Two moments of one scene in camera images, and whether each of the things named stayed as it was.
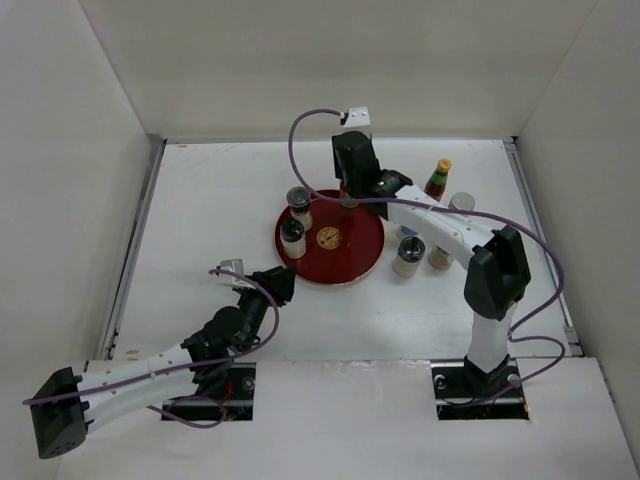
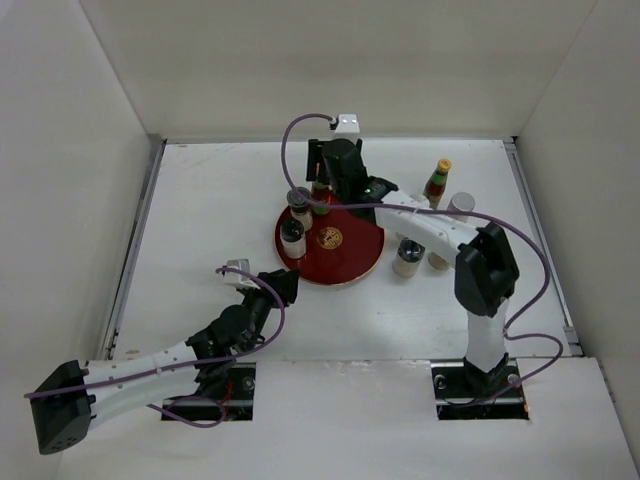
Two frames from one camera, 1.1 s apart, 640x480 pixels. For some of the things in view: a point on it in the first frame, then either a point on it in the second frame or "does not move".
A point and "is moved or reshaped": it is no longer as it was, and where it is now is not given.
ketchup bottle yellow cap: [348, 205] is moved or reshaped
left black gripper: [279, 280] does not move
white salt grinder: [293, 238] does not move
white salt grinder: [299, 200] does not move
